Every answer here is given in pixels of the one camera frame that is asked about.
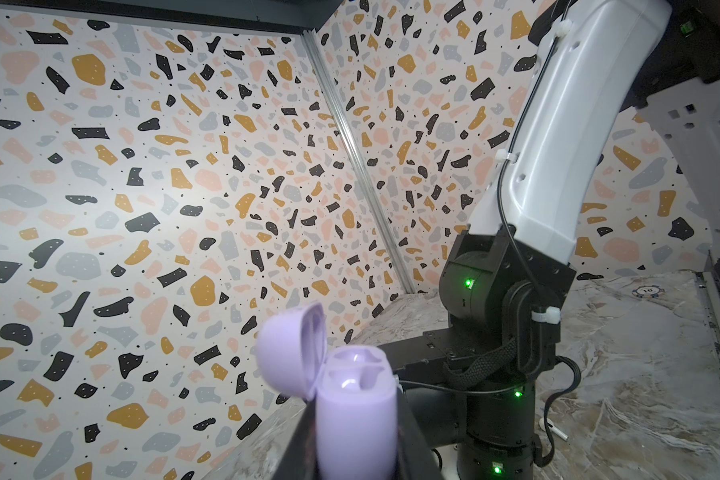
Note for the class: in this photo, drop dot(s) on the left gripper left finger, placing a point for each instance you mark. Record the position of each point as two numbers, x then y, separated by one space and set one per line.
299 461

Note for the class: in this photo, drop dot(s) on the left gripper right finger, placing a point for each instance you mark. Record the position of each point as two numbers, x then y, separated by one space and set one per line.
418 426

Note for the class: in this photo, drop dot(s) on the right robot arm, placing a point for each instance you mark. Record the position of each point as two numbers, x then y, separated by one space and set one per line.
504 283

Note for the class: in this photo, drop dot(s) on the purple earbud charging case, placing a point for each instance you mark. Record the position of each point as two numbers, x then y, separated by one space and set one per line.
353 389

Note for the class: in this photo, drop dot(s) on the white earbud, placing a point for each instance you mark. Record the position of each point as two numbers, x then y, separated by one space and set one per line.
556 431

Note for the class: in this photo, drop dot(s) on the small round table sticker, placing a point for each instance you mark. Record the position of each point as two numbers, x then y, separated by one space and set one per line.
648 291

